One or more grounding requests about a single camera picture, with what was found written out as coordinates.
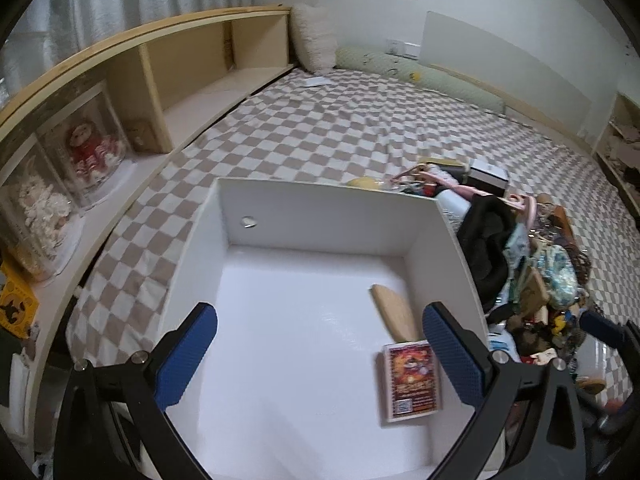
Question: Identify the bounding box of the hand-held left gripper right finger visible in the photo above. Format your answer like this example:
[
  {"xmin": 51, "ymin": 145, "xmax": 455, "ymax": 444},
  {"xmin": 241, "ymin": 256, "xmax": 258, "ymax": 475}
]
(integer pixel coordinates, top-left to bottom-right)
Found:
[{"xmin": 422, "ymin": 302, "xmax": 587, "ymax": 480}]

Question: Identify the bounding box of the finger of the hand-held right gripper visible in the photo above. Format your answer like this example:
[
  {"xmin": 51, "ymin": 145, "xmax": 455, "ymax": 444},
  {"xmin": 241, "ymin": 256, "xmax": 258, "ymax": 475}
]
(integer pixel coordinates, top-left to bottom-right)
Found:
[{"xmin": 579, "ymin": 310, "xmax": 640, "ymax": 361}]

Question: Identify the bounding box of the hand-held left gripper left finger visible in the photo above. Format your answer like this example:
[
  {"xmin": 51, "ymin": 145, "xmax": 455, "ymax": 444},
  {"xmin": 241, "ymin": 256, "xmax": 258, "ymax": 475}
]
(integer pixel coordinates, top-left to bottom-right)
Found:
[{"xmin": 54, "ymin": 302, "xmax": 219, "ymax": 480}]

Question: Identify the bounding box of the white storage box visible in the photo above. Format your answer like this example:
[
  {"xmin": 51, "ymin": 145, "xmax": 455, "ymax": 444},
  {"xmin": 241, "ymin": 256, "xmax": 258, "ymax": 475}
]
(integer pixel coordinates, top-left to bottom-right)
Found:
[{"xmin": 158, "ymin": 176, "xmax": 493, "ymax": 480}]

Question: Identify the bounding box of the red printed card box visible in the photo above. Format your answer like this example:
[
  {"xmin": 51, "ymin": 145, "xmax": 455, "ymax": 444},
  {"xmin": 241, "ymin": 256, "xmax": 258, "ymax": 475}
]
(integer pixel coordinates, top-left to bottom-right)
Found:
[{"xmin": 382, "ymin": 340, "xmax": 445, "ymax": 424}]

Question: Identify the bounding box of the blue white packet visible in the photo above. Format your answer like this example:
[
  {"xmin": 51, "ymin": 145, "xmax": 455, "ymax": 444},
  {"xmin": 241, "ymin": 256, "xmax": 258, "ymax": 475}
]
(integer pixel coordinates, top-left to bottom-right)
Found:
[{"xmin": 487, "ymin": 332, "xmax": 512, "ymax": 357}]

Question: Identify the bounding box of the blue floral pouch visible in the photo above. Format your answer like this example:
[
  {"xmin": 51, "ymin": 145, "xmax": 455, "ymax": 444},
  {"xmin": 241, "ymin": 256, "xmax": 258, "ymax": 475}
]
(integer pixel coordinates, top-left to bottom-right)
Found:
[{"xmin": 532, "ymin": 245, "xmax": 582, "ymax": 311}]

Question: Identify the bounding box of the flat wooden piece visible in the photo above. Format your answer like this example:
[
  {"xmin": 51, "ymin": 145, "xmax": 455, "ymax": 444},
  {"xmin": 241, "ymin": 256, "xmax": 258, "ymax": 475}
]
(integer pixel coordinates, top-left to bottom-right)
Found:
[{"xmin": 370, "ymin": 284, "xmax": 422, "ymax": 344}]

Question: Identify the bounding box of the brown leather case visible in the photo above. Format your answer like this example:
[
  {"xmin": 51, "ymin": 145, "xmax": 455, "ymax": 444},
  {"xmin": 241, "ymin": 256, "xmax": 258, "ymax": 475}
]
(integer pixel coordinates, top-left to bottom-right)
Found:
[{"xmin": 549, "ymin": 205, "xmax": 577, "ymax": 247}]

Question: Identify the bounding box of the black cloth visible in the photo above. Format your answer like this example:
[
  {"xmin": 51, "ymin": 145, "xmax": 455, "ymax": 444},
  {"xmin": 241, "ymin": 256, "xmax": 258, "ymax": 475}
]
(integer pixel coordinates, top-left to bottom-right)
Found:
[{"xmin": 457, "ymin": 195, "xmax": 519, "ymax": 312}]

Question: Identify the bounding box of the yellow black printed card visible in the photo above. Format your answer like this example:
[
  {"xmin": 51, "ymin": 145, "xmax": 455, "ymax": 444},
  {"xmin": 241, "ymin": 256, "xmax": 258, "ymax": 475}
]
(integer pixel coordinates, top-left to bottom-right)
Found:
[{"xmin": 0, "ymin": 260, "xmax": 41, "ymax": 342}]

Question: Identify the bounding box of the wooden side shelf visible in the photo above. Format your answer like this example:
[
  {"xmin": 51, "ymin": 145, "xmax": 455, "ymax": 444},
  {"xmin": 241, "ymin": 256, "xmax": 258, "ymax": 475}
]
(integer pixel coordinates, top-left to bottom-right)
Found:
[{"xmin": 592, "ymin": 92, "xmax": 640, "ymax": 217}]

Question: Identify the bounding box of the black and white box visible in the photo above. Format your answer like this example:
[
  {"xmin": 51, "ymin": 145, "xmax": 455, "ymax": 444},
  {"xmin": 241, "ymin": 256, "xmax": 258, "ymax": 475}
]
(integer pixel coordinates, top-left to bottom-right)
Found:
[{"xmin": 467, "ymin": 158, "xmax": 510, "ymax": 196}]

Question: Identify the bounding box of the white plush doll display case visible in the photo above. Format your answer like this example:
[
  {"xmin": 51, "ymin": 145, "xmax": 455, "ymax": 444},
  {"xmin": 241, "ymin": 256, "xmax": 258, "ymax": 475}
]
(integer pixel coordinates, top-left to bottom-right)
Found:
[{"xmin": 0, "ymin": 135, "xmax": 87, "ymax": 282}]

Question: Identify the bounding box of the red bear doll display case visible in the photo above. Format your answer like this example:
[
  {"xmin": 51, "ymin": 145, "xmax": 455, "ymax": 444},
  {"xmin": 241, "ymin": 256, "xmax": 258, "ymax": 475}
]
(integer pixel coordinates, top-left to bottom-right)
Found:
[{"xmin": 37, "ymin": 80, "xmax": 134, "ymax": 211}]

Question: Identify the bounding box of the checkered blanket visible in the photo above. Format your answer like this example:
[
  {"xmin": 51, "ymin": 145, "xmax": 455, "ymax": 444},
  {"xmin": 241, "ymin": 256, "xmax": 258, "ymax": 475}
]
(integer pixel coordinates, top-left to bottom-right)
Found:
[{"xmin": 65, "ymin": 67, "xmax": 640, "ymax": 411}]

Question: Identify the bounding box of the long wooden shelf unit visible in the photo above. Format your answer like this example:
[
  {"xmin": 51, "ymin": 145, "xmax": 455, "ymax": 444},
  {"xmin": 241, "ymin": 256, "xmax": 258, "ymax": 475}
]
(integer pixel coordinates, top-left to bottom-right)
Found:
[{"xmin": 0, "ymin": 6, "xmax": 294, "ymax": 453}]

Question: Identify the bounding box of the green bolster pillow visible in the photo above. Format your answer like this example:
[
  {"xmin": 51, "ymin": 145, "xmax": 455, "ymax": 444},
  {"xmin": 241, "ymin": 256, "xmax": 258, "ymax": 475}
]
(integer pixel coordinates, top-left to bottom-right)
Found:
[{"xmin": 334, "ymin": 47, "xmax": 509, "ymax": 114}]

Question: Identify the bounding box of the fluffy white pillow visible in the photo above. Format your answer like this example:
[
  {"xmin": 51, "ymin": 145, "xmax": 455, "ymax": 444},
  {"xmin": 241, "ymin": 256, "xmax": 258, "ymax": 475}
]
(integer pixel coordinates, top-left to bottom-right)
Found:
[{"xmin": 290, "ymin": 4, "xmax": 340, "ymax": 72}]

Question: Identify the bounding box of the white wall board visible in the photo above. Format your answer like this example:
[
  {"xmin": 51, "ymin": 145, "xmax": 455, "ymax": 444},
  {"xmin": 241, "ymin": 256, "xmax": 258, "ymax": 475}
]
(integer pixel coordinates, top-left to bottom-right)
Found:
[{"xmin": 422, "ymin": 10, "xmax": 592, "ymax": 137}]

